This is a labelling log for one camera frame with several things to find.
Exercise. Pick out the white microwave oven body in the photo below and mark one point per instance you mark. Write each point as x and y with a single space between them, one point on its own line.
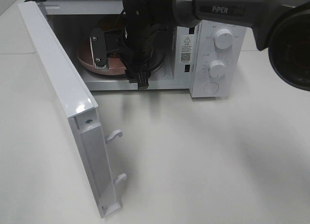
73 20

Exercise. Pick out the upper white power knob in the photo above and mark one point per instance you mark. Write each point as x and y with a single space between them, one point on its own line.
223 38

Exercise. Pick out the round white door button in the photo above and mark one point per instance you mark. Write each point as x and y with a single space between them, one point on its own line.
211 88

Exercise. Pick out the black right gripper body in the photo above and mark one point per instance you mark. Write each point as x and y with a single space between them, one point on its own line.
135 41

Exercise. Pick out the white warning label sticker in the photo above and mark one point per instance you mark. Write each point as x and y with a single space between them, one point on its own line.
186 48

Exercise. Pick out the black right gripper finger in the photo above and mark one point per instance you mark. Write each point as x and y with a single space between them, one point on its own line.
141 78

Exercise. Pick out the pink round plate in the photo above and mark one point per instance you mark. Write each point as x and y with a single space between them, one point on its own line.
83 53

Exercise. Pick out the toy hamburger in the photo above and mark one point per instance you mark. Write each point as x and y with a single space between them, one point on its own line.
111 22

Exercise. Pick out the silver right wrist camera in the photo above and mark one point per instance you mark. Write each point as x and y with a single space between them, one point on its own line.
98 49

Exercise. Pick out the white microwave door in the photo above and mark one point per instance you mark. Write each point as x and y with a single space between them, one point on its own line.
77 106

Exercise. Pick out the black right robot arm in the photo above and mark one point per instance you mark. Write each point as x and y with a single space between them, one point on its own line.
280 26

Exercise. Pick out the lower white timer knob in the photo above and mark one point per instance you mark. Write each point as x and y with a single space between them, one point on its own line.
217 69

